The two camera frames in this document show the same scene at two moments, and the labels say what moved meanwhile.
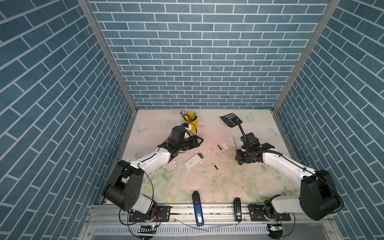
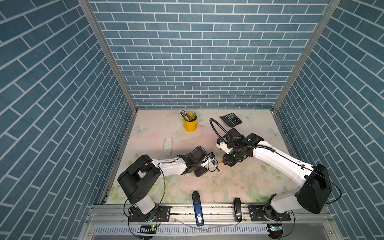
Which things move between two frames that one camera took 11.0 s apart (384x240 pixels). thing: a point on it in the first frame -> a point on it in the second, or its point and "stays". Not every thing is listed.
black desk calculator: x=230 y=119 stays
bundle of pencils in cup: x=185 y=116 stays
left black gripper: x=194 y=141 -> x=201 y=172
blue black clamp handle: x=197 y=208 stays
